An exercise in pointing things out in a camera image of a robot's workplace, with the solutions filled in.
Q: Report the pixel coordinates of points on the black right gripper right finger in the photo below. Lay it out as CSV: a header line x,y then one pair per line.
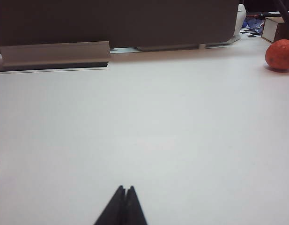
x,y
135,211

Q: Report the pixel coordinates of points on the black white checkerboard sheet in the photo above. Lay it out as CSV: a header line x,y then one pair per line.
x,y
250,34

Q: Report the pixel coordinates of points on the orange fruit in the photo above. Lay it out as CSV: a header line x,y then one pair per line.
x,y
280,55

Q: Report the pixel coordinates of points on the white cardboard box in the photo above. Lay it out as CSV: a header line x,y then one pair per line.
x,y
271,29

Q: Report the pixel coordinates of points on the black pole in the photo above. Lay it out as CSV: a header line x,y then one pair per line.
x,y
286,12

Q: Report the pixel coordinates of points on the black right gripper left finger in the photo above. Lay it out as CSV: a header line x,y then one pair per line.
x,y
112,211

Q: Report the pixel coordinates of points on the white rounded object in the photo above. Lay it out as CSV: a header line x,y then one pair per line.
x,y
240,18

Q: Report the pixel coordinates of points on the grey fabric desk divider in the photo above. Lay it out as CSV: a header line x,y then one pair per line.
x,y
111,21

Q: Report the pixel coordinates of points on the blue clutter pile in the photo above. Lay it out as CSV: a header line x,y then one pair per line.
x,y
253,23

